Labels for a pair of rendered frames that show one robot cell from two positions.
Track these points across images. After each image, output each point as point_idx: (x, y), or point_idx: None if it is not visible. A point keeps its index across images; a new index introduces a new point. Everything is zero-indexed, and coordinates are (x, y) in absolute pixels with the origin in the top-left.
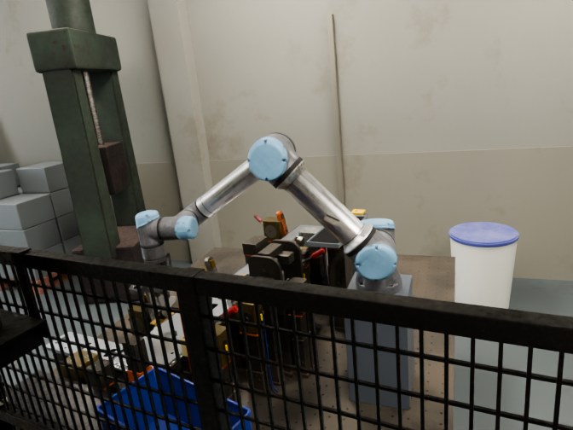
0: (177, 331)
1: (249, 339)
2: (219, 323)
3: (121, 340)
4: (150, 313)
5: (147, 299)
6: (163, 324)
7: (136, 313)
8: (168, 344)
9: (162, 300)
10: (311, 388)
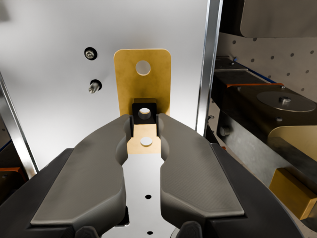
0: (109, 104)
1: (9, 161)
2: (24, 170)
3: (292, 8)
4: (247, 135)
5: (285, 182)
6: (187, 119)
7: (304, 120)
8: (72, 26)
9: (86, 173)
10: (7, 136)
